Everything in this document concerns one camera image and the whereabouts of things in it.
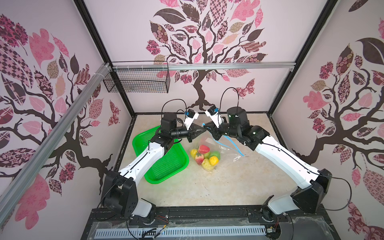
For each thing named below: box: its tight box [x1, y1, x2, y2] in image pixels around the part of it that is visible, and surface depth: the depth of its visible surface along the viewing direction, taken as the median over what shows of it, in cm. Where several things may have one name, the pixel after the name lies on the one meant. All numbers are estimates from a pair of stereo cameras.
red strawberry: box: [195, 153, 204, 165], surface depth 87 cm
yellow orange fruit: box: [190, 148, 198, 158], surface depth 90 cm
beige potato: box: [201, 158, 215, 172], surface depth 85 cm
